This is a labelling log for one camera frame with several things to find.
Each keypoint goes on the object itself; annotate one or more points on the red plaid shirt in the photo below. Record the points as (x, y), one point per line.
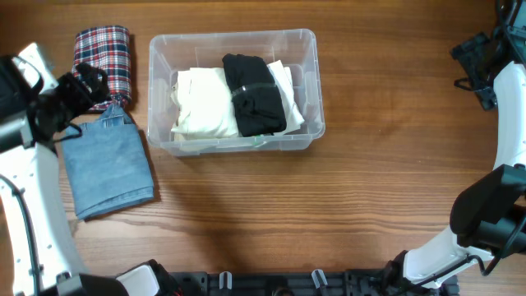
(107, 48)

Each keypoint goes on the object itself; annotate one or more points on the white printed t-shirt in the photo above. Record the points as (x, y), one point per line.
(283, 79)

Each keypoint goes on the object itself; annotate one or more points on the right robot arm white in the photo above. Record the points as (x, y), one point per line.
(486, 224)

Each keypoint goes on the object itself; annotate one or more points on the clear plastic storage container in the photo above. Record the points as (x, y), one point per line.
(170, 54)

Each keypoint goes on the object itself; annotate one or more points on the blue jeans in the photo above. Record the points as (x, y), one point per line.
(106, 165)

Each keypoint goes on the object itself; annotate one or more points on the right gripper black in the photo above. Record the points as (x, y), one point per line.
(466, 53)

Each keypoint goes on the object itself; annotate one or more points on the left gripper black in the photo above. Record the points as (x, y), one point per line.
(84, 99)

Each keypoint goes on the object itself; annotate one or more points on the cream cloth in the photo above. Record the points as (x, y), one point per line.
(205, 108)

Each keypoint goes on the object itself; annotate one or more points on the black garment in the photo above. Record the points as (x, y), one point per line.
(256, 99)

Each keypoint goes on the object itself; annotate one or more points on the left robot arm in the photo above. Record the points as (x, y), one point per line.
(46, 261)

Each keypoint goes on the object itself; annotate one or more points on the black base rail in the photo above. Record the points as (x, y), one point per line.
(348, 283)

